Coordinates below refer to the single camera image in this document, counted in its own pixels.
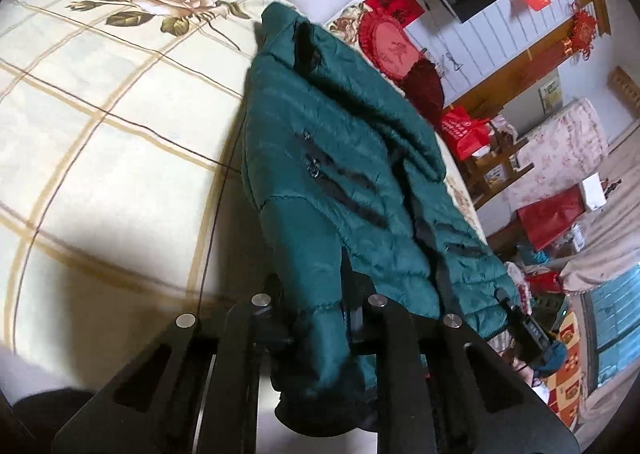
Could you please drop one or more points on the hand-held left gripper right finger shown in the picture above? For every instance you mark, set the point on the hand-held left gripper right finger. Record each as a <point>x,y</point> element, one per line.
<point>372,321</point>

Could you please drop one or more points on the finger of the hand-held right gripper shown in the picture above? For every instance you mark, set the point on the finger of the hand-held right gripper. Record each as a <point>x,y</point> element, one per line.
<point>525,331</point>

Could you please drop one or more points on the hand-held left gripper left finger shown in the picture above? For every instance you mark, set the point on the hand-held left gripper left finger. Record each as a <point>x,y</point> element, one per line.
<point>260,321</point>

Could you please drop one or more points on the dark green puffer jacket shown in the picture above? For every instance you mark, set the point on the dark green puffer jacket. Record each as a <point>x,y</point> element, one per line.
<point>340,134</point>

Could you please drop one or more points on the red yellow patterned mat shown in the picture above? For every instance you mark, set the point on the red yellow patterned mat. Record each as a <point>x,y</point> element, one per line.
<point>565,384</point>

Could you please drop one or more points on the teal striped panel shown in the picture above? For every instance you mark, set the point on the teal striped panel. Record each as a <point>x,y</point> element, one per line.
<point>615,309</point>

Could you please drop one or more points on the red gift bag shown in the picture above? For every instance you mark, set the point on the red gift bag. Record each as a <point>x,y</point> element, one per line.
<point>547,219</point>

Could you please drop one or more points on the beige cloth cover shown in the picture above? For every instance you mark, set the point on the beige cloth cover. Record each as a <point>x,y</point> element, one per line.
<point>610,234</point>

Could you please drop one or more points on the white box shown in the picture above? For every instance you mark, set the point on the white box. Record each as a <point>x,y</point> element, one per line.
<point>592,191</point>

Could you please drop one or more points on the wooden side table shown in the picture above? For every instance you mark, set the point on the wooden side table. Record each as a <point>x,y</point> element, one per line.
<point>500,159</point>

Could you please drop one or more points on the pink floral quilt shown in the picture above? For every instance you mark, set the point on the pink floral quilt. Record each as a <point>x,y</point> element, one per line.
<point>565,144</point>

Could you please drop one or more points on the red plastic bag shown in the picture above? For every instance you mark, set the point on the red plastic bag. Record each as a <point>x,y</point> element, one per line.
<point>462,132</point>

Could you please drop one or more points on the dark red cushion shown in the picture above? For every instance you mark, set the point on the dark red cushion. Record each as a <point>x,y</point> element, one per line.
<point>425,84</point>

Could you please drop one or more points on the bed with checked floral sheet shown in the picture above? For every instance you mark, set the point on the bed with checked floral sheet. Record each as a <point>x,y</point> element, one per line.
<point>100,134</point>

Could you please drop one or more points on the red heart-shaped cushion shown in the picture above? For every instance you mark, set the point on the red heart-shaped cushion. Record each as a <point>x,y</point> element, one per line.
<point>387,42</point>

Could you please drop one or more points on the red knot ornament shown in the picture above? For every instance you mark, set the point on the red knot ornament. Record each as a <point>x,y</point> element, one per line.
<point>582,27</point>

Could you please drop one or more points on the paper wall calendar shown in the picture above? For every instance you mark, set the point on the paper wall calendar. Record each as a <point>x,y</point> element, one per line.
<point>550,97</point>

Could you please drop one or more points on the wooden wall rack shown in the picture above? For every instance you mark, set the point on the wooden wall rack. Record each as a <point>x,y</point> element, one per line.
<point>625,92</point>

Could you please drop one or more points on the wooden wall trim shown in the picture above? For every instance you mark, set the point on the wooden wall trim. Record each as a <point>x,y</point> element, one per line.
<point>525,67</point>

